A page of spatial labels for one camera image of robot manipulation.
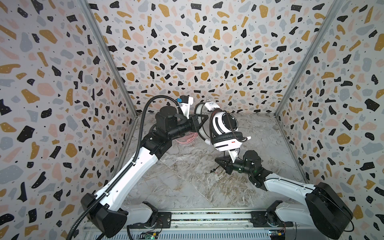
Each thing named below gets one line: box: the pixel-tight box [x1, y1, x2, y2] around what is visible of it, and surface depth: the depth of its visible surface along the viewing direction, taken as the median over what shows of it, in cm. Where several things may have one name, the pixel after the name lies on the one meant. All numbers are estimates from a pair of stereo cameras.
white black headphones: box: [194, 101, 251, 152], surface depth 48 cm
